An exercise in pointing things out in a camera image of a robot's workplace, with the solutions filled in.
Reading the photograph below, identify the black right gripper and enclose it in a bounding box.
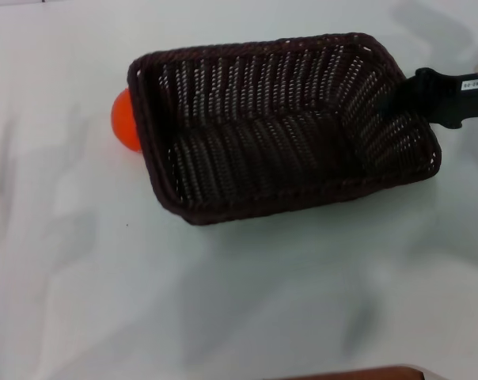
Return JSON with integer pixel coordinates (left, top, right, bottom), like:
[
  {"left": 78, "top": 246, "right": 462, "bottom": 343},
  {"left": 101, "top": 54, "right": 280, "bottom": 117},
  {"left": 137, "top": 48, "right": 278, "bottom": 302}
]
[{"left": 375, "top": 66, "right": 478, "bottom": 130}]

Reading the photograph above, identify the dark brown woven basket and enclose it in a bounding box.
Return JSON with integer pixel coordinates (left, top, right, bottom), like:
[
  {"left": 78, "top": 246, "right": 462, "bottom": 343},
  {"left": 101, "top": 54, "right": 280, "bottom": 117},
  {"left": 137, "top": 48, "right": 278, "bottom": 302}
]
[{"left": 127, "top": 32, "right": 442, "bottom": 226}]

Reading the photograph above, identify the orange fruit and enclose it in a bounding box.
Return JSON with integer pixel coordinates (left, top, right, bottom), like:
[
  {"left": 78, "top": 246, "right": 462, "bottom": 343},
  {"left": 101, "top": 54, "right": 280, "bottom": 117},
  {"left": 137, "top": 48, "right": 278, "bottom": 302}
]
[{"left": 110, "top": 87, "right": 142, "bottom": 154}]

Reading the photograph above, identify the brown wooden board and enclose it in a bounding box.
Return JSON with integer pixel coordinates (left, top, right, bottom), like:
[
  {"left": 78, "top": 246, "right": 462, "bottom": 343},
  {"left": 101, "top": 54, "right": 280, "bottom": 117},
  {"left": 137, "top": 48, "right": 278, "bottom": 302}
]
[{"left": 286, "top": 364, "right": 426, "bottom": 380}]

